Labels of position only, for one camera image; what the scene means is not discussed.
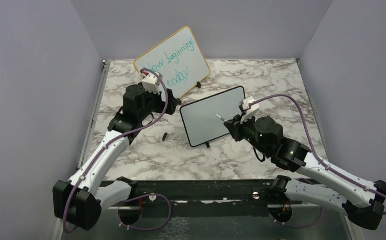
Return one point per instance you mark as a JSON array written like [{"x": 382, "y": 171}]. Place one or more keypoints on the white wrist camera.
[
  {"x": 248, "y": 109},
  {"x": 150, "y": 81}
]

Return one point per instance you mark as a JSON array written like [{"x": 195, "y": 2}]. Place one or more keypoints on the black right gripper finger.
[
  {"x": 234, "y": 122},
  {"x": 234, "y": 131}
]

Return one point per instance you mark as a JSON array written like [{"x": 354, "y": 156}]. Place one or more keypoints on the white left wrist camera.
[{"x": 150, "y": 81}]

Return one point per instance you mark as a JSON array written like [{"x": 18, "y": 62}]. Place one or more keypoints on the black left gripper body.
[{"x": 153, "y": 103}]

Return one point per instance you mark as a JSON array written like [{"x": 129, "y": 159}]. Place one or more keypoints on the black aluminium front base frame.
[{"x": 212, "y": 198}]

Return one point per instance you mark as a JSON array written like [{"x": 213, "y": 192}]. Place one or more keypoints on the black framed whiteboard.
[{"x": 199, "y": 121}]

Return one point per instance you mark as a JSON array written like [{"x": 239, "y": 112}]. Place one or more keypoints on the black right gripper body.
[{"x": 247, "y": 129}]

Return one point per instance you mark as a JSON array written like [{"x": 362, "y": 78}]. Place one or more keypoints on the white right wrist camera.
[{"x": 248, "y": 109}]

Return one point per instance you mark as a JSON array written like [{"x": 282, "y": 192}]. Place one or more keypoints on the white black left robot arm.
[{"x": 79, "y": 201}]

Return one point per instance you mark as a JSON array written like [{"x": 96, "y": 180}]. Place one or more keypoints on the yellow framed whiteboard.
[{"x": 179, "y": 59}]

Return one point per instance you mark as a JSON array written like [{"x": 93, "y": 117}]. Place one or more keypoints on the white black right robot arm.
[{"x": 358, "y": 199}]

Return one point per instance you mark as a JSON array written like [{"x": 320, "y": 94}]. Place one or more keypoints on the aluminium side rail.
[{"x": 92, "y": 121}]

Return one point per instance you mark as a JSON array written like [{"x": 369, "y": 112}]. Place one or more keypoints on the black whiteboard marker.
[{"x": 219, "y": 117}]

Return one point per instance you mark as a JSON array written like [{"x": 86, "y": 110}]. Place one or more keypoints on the black marker cap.
[{"x": 164, "y": 136}]

